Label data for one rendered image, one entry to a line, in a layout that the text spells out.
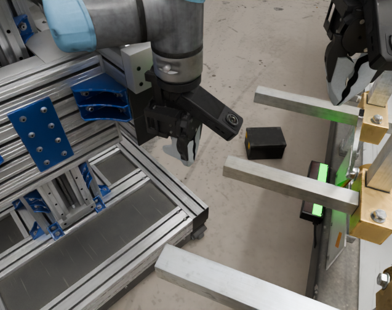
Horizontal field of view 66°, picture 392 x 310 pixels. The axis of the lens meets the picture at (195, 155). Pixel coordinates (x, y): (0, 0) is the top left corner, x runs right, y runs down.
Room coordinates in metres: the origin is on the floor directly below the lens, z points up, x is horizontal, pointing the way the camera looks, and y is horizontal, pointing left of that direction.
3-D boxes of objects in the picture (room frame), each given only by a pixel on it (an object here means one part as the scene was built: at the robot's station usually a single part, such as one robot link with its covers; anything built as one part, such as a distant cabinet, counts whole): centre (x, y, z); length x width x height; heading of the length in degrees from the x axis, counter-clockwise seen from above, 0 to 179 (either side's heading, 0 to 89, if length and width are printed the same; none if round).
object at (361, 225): (0.30, -0.31, 0.85); 0.13 x 0.06 x 0.05; 158
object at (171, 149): (0.40, 0.04, 0.86); 0.06 x 0.03 x 0.09; 68
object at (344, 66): (0.41, -0.21, 1.03); 0.06 x 0.03 x 0.09; 178
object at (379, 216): (0.25, -0.28, 0.88); 0.02 x 0.02 x 0.01
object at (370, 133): (0.53, -0.40, 0.84); 0.13 x 0.06 x 0.05; 158
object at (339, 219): (0.36, -0.30, 0.75); 0.26 x 0.01 x 0.10; 158
